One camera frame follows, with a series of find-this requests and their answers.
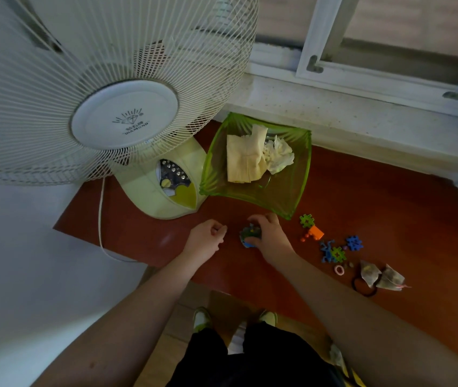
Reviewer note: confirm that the green glass dish with tissues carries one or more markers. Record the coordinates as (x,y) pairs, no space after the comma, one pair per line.
(289,193)

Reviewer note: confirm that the orange toy block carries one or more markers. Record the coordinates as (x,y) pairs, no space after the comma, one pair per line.
(315,232)

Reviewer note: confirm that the wooden floor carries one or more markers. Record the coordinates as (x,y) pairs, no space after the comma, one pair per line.
(160,358)

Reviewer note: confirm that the white framed window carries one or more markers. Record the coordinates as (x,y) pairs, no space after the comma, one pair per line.
(313,36)

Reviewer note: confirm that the white table fan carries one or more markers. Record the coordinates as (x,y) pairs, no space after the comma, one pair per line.
(124,114)

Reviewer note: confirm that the person's left hand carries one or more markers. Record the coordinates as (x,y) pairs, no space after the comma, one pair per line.
(204,241)

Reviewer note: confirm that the person's black shorts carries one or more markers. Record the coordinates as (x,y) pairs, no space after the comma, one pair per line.
(269,358)

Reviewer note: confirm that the white stone window sill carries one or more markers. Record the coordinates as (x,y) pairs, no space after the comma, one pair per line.
(353,120)

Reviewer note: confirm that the crumpled white tissue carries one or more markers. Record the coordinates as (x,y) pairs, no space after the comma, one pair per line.
(280,155)

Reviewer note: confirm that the red-brown wooden table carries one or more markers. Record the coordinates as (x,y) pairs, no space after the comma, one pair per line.
(394,217)

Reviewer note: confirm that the person's shoe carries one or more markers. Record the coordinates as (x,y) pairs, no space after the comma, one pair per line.
(201,318)
(268,317)

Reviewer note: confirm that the folded beige paper towel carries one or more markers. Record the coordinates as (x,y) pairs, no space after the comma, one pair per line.
(245,157)

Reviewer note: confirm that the green puzzle piece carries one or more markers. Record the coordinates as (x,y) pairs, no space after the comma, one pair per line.
(250,232)

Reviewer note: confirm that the person's right forearm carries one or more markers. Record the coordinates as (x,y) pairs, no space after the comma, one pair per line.
(374,330)

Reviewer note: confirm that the person's left shoe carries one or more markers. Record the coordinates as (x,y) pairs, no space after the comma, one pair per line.
(201,318)

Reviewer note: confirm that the person's left forearm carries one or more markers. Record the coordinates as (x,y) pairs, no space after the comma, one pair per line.
(124,330)

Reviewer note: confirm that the person's right hand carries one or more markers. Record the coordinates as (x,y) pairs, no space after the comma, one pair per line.
(273,241)

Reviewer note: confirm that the person's right shoe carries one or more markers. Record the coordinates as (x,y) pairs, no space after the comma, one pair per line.
(268,317)

